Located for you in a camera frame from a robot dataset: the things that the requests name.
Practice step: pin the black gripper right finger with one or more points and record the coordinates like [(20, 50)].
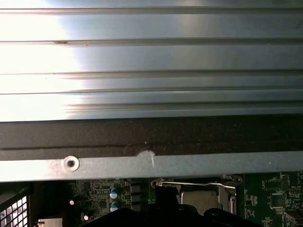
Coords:
[(175, 217)]

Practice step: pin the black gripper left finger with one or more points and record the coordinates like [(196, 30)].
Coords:
[(161, 212)]

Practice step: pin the silver square CPU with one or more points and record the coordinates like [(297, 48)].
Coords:
[(198, 201)]

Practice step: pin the metal socket cover frame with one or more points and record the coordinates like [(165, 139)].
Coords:
[(223, 198)]

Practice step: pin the CPU socket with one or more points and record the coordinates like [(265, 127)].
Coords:
[(233, 178)]

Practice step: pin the small silver capacitor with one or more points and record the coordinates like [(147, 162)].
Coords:
[(114, 192), (114, 206)]

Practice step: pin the black open PC case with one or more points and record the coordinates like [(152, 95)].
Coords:
[(165, 134)]

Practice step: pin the green motherboard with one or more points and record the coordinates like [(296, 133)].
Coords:
[(260, 201)]

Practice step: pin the silver rear port block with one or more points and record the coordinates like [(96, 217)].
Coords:
[(49, 222)]

